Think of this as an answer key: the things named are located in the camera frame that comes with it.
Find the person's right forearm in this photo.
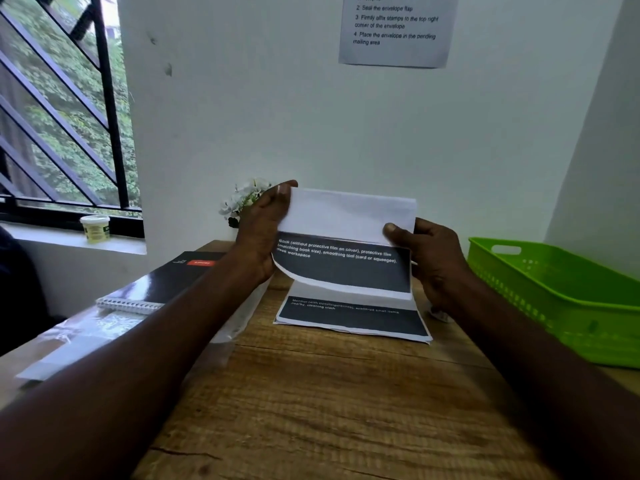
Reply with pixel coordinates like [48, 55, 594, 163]
[439, 279, 640, 480]

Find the black backpack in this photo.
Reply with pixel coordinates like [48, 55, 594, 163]
[0, 227, 66, 355]

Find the black spiral notebook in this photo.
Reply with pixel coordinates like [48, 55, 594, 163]
[95, 251, 226, 315]

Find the small cream jar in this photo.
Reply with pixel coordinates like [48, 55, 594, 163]
[79, 214, 111, 244]

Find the clear plastic sleeve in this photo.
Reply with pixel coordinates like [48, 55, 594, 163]
[15, 279, 271, 383]

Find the white flower plant in pot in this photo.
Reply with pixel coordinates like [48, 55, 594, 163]
[218, 177, 273, 229]

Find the person's right hand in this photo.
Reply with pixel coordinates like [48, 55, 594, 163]
[382, 217, 476, 315]

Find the printed sheet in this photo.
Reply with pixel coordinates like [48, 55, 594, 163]
[272, 187, 419, 301]
[273, 279, 433, 344]

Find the person's left forearm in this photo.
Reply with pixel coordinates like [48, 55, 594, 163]
[0, 254, 273, 480]

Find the white window sill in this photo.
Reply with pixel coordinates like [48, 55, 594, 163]
[0, 222, 149, 257]

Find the paper notice sheet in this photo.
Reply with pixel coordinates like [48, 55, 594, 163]
[338, 0, 460, 69]

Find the person's left hand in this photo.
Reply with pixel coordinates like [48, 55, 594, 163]
[232, 180, 299, 285]

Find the green plastic basket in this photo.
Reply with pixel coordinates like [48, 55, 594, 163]
[465, 237, 640, 369]

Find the black window grille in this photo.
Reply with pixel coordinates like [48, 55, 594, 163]
[0, 0, 146, 239]

